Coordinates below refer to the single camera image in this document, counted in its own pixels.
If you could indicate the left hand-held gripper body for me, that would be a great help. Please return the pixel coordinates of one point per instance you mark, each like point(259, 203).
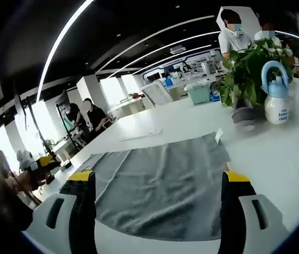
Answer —
point(34, 166)

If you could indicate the white paper strip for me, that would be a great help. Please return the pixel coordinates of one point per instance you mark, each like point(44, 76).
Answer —
point(141, 135)

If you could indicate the ceiling air conditioner unit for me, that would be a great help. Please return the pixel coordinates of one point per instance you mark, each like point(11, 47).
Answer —
point(177, 49)

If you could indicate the white table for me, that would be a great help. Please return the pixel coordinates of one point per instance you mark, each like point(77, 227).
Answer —
point(271, 164)

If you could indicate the tilted white board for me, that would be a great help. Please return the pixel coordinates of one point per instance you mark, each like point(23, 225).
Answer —
point(156, 93)

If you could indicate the small black box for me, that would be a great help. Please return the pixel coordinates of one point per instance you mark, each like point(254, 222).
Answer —
point(65, 164)

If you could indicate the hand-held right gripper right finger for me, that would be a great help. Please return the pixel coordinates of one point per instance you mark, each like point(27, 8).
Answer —
point(234, 211)

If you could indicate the black stand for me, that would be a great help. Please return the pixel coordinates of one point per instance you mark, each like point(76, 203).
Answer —
point(64, 124)

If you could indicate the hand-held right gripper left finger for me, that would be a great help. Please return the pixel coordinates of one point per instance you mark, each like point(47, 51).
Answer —
point(81, 211)

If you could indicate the green potted plant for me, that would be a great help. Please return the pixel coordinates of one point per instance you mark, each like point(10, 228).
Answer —
point(247, 76)

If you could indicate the grey towel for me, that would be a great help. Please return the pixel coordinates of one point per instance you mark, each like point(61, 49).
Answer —
point(154, 185)

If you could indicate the green storage box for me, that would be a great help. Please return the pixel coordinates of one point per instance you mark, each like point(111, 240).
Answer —
point(199, 92)

